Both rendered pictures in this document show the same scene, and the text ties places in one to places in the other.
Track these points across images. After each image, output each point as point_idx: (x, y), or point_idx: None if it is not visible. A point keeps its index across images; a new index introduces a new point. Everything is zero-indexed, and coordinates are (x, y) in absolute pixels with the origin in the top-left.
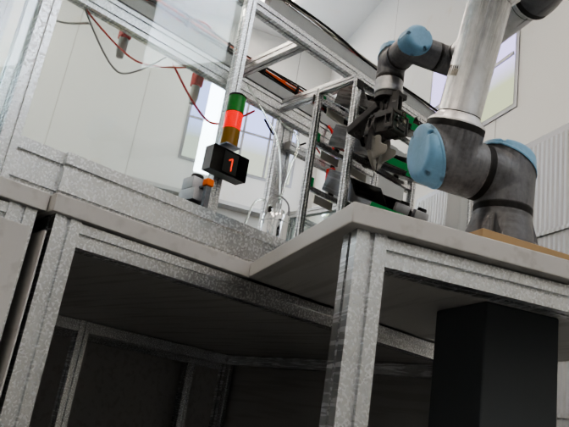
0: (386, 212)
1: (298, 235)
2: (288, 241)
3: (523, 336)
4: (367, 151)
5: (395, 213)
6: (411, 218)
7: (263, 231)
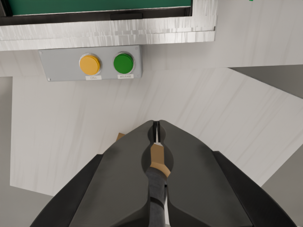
0: (23, 188)
1: (11, 146)
2: (11, 135)
3: None
4: (103, 152)
5: (26, 189)
6: (33, 190)
7: (2, 50)
